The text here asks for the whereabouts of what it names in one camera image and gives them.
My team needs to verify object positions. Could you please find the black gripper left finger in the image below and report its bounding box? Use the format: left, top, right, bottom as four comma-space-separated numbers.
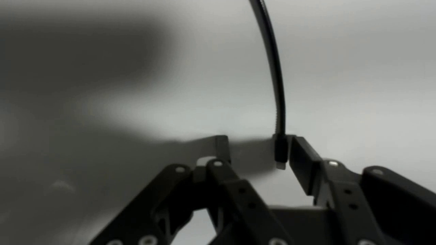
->
88, 134, 295, 245

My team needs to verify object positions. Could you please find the white whiteboard with aluminium frame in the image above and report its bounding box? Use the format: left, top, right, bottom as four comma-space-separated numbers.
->
0, 0, 436, 245

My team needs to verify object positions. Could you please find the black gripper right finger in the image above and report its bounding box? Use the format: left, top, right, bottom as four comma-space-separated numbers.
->
289, 134, 436, 245

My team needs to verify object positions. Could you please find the black charger cable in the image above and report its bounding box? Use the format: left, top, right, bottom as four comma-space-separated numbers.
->
248, 0, 291, 170

